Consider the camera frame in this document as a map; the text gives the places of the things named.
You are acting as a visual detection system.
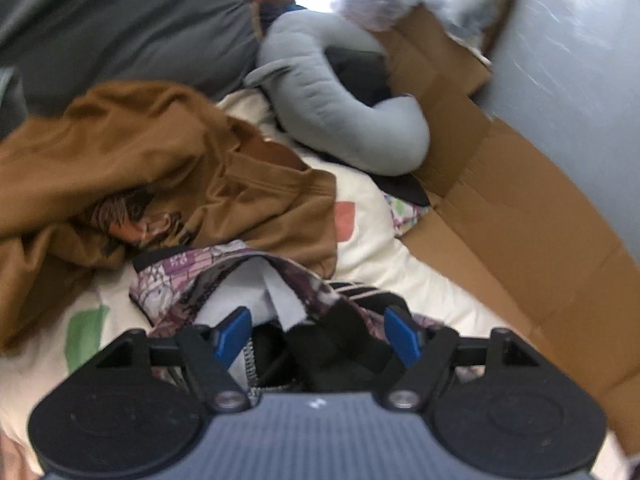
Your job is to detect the black patterned-trim shorts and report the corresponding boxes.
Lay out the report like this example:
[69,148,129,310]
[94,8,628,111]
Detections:
[128,238,482,396]

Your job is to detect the white printed bed sheet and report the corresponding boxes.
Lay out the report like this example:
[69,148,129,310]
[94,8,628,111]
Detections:
[0,89,632,480]

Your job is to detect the flattened cardboard box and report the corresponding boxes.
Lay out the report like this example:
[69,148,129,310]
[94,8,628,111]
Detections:
[378,6,639,455]

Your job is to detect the brown crumpled garment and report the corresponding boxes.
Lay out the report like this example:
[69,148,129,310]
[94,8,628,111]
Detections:
[1,81,337,352]

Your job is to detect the grey neck pillow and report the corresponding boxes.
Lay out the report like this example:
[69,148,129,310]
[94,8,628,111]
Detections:
[244,10,430,176]

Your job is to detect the dark grey blanket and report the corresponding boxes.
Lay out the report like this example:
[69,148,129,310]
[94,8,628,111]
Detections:
[1,0,258,136]

